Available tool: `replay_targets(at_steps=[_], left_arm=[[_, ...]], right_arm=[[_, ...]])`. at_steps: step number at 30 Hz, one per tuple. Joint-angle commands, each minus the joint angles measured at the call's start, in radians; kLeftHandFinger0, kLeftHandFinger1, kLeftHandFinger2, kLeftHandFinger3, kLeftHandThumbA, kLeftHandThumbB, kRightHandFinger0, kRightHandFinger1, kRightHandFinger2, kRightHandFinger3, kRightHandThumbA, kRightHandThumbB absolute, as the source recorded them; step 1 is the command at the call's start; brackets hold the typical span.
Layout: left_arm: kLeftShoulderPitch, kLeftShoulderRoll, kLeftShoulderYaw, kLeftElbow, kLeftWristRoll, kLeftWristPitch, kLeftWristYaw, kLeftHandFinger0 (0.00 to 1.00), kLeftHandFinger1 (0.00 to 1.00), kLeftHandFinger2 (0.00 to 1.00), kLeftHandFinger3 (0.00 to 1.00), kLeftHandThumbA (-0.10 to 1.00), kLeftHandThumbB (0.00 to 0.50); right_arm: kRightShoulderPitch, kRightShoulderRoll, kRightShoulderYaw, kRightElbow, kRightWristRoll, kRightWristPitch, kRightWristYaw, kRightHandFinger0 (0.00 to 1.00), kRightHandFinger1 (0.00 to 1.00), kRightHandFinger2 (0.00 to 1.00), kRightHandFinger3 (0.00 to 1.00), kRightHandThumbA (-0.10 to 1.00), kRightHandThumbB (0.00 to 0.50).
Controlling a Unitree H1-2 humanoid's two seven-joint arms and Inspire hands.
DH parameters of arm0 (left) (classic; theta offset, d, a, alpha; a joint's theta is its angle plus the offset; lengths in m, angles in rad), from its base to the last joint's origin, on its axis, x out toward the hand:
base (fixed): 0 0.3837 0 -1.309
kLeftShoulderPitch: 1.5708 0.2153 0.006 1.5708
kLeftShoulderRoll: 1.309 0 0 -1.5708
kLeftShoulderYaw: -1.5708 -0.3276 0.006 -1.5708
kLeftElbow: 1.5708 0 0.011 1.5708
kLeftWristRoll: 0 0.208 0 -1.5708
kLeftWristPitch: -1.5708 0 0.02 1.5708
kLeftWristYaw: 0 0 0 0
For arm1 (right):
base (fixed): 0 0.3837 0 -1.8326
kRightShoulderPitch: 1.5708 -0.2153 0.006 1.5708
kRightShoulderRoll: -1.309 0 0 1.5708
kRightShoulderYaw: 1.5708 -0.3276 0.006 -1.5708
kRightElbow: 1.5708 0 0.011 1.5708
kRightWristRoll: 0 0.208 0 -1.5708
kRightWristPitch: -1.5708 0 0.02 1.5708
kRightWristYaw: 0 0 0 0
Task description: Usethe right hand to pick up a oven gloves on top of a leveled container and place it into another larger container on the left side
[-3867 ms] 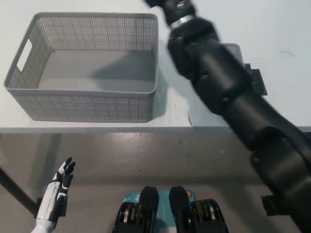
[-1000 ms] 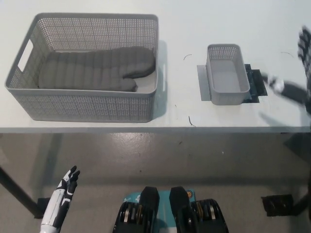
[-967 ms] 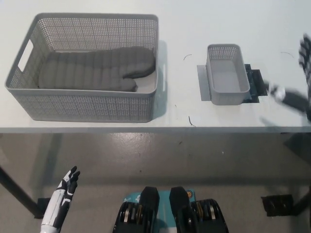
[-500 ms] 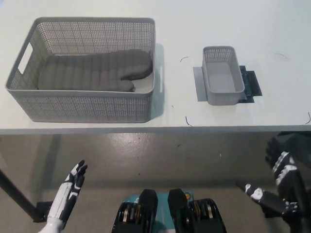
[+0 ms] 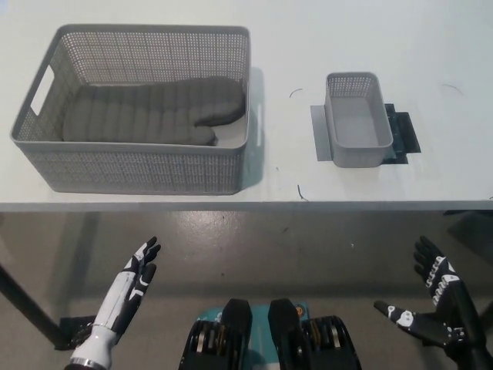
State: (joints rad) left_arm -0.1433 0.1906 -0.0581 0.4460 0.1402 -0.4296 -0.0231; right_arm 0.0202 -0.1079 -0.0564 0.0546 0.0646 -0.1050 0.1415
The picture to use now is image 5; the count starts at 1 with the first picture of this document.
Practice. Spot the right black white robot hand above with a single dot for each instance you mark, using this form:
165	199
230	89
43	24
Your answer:
450	308

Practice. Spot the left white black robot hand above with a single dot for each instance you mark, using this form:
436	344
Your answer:
127	289

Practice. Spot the grey quilted oven glove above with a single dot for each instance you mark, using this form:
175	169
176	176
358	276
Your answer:
154	115

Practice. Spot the black table leg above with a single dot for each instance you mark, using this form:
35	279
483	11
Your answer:
31	304

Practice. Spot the large grey perforated basket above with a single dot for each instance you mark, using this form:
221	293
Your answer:
154	169

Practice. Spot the black flat mat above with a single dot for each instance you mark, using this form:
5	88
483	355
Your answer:
402	131

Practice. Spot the small grey perforated basket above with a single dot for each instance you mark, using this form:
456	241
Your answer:
358	112

